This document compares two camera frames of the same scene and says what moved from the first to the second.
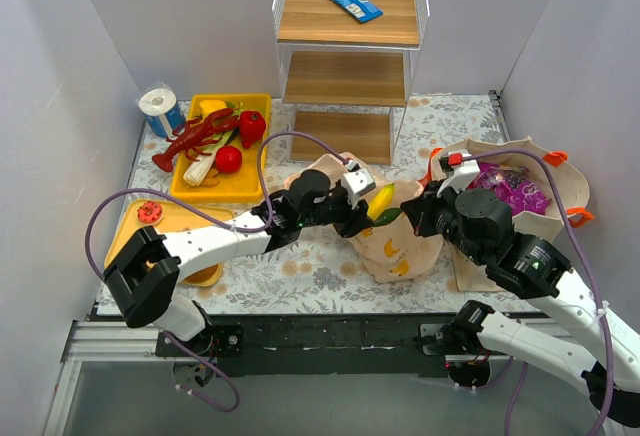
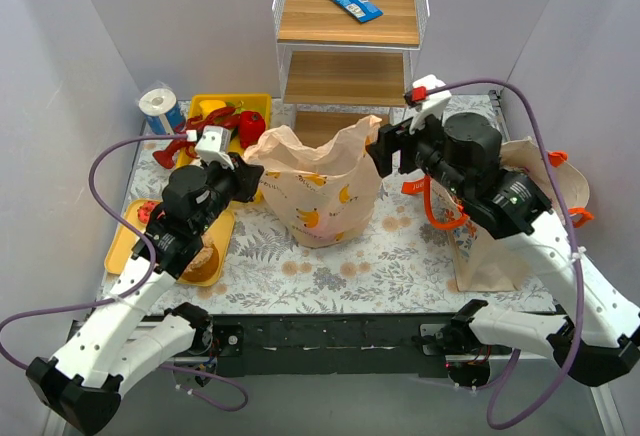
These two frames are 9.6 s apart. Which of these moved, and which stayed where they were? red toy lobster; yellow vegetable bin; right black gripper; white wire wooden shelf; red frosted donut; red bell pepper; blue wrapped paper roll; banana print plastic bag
Moved: banana print plastic bag; right black gripper
Stayed: red toy lobster; red frosted donut; white wire wooden shelf; yellow vegetable bin; blue wrapped paper roll; red bell pepper
